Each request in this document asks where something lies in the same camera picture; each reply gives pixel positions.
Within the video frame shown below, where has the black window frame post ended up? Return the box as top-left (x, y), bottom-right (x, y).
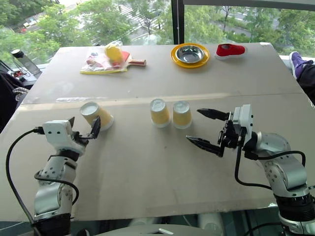
top-left (171, 0), bottom-right (185, 45)

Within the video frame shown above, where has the clear tape strip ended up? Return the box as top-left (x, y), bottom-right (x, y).
top-left (56, 96), bottom-right (109, 103)

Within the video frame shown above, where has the red table tennis paddle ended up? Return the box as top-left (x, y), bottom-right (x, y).
top-left (122, 51), bottom-right (147, 67)

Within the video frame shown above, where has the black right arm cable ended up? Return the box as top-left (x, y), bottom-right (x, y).
top-left (234, 145), bottom-right (307, 191)

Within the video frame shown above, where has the dark grey water bottle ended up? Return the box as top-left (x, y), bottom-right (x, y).
top-left (10, 49), bottom-right (41, 76)

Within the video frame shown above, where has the yellow round object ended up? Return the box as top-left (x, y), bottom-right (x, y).
top-left (105, 46), bottom-right (123, 62)

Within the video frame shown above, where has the grey robot torso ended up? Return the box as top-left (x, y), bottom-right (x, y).
top-left (95, 223), bottom-right (205, 236)

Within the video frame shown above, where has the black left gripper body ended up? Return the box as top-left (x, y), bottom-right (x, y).
top-left (72, 131), bottom-right (91, 148)

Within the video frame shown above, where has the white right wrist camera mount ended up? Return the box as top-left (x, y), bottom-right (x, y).
top-left (232, 104), bottom-right (254, 146)

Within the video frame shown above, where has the dark trouser leg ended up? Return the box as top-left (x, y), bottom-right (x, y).
top-left (296, 62), bottom-right (315, 106)

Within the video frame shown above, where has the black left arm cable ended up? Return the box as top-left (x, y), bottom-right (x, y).
top-left (5, 126), bottom-right (45, 236)
top-left (33, 171), bottom-right (80, 206)

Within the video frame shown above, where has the stainless steel bowl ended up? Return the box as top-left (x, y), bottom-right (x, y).
top-left (176, 45), bottom-right (205, 64)

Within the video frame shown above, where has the clear plastic bag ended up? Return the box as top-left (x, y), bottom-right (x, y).
top-left (79, 41), bottom-right (128, 74)

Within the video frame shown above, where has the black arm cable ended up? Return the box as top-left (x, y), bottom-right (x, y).
top-left (33, 171), bottom-right (80, 206)
top-left (5, 126), bottom-right (45, 236)
top-left (234, 145), bottom-right (307, 191)

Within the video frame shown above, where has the dark bag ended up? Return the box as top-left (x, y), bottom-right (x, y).
top-left (0, 71), bottom-right (25, 133)

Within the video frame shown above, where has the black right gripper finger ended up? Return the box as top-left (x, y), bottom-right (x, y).
top-left (186, 135), bottom-right (224, 158)
top-left (196, 108), bottom-right (231, 121)

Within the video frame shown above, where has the red slip-on shoe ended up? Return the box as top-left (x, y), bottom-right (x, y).
top-left (214, 43), bottom-right (248, 61)

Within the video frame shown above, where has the yellow white paper cup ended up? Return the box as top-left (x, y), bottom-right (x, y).
top-left (172, 100), bottom-right (192, 130)
top-left (150, 98), bottom-right (171, 128)
top-left (79, 101), bottom-right (115, 131)

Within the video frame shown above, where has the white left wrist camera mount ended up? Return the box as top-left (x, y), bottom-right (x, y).
top-left (42, 119), bottom-right (87, 155)

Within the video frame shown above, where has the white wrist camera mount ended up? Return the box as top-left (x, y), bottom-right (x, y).
top-left (232, 104), bottom-right (254, 146)
top-left (42, 119), bottom-right (87, 155)

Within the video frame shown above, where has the yellow plastic plate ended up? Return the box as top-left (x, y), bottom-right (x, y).
top-left (170, 43), bottom-right (210, 69)

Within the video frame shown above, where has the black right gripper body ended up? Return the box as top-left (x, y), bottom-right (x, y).
top-left (217, 112), bottom-right (247, 149)

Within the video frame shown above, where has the purple sneaker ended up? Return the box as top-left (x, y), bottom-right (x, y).
top-left (288, 51), bottom-right (315, 80)

